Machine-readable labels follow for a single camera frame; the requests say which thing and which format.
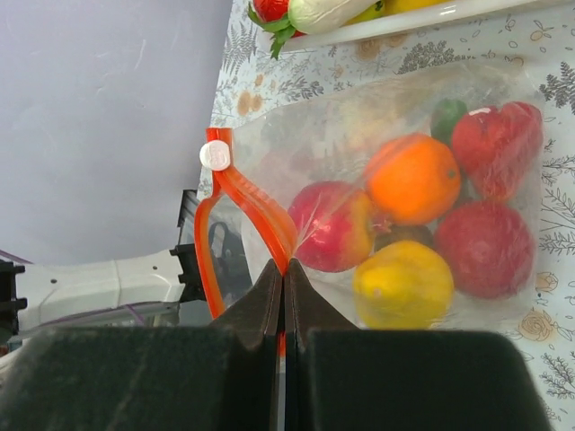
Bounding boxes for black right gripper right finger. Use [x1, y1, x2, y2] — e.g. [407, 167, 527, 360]
[283, 260, 551, 430]

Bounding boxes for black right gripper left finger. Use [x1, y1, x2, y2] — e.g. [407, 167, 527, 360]
[1, 263, 282, 430]

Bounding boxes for yellow toy peach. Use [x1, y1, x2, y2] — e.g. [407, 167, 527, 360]
[352, 240, 455, 330]

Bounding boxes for red yellow toy mango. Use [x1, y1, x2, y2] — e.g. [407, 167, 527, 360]
[288, 180, 392, 273]

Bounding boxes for brown yellow toy fruit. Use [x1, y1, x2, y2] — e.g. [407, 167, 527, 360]
[374, 225, 435, 251]

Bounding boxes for clear zip top bag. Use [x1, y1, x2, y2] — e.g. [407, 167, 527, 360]
[194, 60, 545, 332]

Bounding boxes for red toy pomegranate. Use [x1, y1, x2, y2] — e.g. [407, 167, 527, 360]
[434, 200, 535, 300]

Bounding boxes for orange toy orange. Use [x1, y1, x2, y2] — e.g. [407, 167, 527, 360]
[364, 133, 462, 225]

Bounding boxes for red toy apple back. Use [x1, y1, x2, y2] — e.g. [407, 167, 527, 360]
[451, 101, 544, 202]

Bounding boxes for green toy cucumber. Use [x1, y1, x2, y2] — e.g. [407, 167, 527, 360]
[430, 99, 468, 145]

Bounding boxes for red toy strawberry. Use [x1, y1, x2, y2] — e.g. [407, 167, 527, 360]
[247, 0, 304, 59]

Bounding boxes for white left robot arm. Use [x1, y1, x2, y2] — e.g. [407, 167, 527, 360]
[1, 244, 206, 345]

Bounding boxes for white toy radish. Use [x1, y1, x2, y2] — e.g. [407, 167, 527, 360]
[287, 0, 383, 35]

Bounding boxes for yellow toy banana bunch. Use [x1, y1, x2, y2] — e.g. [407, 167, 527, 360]
[346, 0, 444, 25]

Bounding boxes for white plastic fruit basket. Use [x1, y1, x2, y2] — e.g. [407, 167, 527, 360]
[284, 0, 566, 51]

